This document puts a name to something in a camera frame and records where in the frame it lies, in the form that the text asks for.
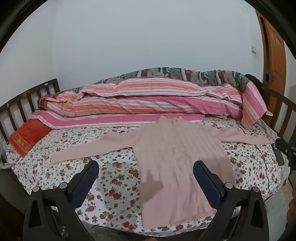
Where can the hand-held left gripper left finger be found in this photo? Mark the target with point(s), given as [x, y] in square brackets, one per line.
[85, 183]

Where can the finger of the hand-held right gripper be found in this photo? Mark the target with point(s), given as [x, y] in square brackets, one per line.
[278, 156]

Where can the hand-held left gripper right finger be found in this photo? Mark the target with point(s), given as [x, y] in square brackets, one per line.
[208, 183]

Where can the pink knit sweater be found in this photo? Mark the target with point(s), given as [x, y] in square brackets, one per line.
[175, 162]

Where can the floral bed sheet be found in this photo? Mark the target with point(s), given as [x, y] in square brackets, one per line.
[111, 166]

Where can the dark wooden footboard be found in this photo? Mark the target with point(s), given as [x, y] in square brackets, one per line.
[283, 109]

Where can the red embroidered pillow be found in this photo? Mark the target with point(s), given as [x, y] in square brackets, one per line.
[29, 136]

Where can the dark cloth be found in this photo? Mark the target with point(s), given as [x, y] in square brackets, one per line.
[253, 80]

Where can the red plaid pillow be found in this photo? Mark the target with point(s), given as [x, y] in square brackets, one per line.
[45, 100]

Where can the brown wooden door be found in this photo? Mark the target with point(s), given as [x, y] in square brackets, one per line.
[274, 53]

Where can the dark wooden headboard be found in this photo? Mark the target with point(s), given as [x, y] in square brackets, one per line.
[25, 102]

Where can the pink orange striped quilt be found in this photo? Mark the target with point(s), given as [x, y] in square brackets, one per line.
[148, 102]

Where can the dark floral patterned quilt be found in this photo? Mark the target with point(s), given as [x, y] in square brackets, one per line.
[185, 75]

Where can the white wall switch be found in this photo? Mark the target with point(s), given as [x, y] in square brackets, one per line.
[254, 49]

